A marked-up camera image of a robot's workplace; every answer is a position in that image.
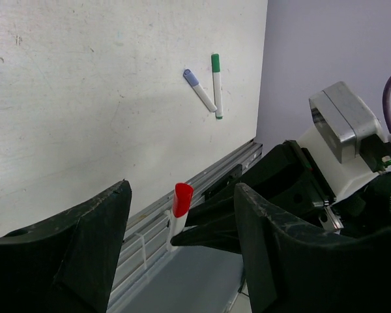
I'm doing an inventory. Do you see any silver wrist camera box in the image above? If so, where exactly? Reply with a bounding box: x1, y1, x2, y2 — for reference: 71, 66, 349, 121
309, 82, 384, 163

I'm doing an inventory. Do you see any red cap marker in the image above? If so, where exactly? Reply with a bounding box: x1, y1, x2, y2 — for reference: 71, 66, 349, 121
167, 183, 194, 252

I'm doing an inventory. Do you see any lavender cap marker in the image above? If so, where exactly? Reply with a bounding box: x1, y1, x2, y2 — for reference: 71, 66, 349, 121
183, 69, 217, 113

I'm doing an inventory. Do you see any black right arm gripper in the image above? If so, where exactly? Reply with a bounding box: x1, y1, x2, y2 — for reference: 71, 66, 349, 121
186, 135, 391, 312

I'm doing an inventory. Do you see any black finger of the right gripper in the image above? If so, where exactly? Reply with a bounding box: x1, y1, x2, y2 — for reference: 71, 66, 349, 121
171, 226, 242, 254

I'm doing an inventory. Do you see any aluminium table frame rail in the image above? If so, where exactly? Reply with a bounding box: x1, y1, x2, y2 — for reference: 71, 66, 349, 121
107, 138, 264, 313

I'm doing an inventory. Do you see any green cap marker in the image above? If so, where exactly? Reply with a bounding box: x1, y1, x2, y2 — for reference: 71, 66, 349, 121
211, 53, 224, 119

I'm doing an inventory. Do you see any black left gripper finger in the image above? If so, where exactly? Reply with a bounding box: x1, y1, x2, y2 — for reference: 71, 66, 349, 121
0, 180, 132, 312

